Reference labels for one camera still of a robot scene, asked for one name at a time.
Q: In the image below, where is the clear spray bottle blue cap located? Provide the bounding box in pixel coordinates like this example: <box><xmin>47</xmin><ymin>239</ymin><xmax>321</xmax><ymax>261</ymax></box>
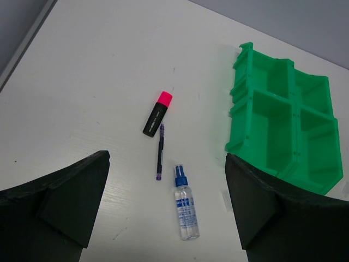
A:
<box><xmin>174</xmin><ymin>165</ymin><xmax>200</xmax><ymax>240</ymax></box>

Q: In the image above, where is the clear pen cap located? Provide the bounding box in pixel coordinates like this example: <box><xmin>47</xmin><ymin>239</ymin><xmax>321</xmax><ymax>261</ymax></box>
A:
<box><xmin>221</xmin><ymin>190</ymin><xmax>233</xmax><ymax>212</ymax></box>

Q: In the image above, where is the green four-compartment tray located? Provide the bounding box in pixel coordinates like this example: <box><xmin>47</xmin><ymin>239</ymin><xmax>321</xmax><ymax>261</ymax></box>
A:
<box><xmin>225</xmin><ymin>42</ymin><xmax>344</xmax><ymax>195</ymax></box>

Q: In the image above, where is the table left edge rail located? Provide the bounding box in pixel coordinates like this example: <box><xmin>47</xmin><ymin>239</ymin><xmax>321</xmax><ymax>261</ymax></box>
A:
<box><xmin>1</xmin><ymin>0</ymin><xmax>57</xmax><ymax>89</ymax></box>

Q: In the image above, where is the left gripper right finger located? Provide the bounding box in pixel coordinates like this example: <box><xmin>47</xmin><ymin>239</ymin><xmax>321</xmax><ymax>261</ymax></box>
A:
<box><xmin>225</xmin><ymin>154</ymin><xmax>348</xmax><ymax>261</ymax></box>

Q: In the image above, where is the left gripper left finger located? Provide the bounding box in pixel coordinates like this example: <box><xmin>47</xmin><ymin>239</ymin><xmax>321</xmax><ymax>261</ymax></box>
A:
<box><xmin>1</xmin><ymin>150</ymin><xmax>110</xmax><ymax>261</ymax></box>

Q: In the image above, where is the purple pen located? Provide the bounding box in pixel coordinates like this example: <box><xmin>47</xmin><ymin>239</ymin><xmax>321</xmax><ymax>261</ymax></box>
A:
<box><xmin>156</xmin><ymin>123</ymin><xmax>165</xmax><ymax>181</ymax></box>

